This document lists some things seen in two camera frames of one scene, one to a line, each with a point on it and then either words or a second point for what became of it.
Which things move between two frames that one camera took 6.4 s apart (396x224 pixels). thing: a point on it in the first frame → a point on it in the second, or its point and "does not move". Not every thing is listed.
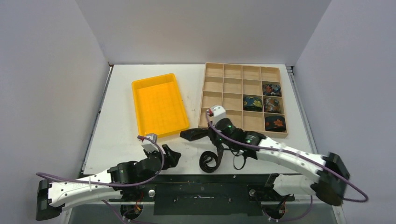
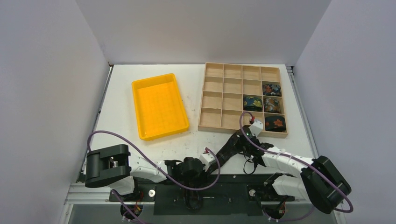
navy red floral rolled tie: (271, 89) does not move
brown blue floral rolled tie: (272, 105) does not move
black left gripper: (171, 158) → (202, 177)
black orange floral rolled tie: (275, 123) does not move
